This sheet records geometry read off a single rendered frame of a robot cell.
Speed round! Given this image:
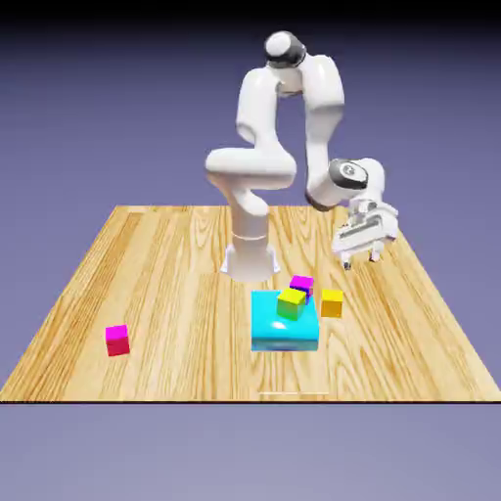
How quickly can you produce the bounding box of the large cyan box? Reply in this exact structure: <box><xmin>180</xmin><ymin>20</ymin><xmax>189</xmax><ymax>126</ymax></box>
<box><xmin>250</xmin><ymin>290</ymin><xmax>320</xmax><ymax>352</ymax></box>

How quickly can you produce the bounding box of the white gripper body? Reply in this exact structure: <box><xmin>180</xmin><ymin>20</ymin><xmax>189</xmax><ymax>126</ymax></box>
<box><xmin>331</xmin><ymin>202</ymin><xmax>399</xmax><ymax>259</ymax></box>

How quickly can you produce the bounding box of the small red cube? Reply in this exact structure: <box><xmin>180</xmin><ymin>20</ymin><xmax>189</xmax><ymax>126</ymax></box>
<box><xmin>105</xmin><ymin>324</ymin><xmax>131</xmax><ymax>358</ymax></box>

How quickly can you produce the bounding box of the small green cube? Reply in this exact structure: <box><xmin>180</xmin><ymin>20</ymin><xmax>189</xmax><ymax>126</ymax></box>
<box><xmin>276</xmin><ymin>288</ymin><xmax>307</xmax><ymax>322</ymax></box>

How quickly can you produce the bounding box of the small orange cube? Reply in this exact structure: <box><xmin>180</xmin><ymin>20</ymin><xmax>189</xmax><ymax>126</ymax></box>
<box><xmin>320</xmin><ymin>289</ymin><xmax>344</xmax><ymax>319</ymax></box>

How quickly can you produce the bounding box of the small purple cube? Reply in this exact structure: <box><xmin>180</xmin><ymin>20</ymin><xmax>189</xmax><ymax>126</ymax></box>
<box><xmin>289</xmin><ymin>274</ymin><xmax>315</xmax><ymax>305</ymax></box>

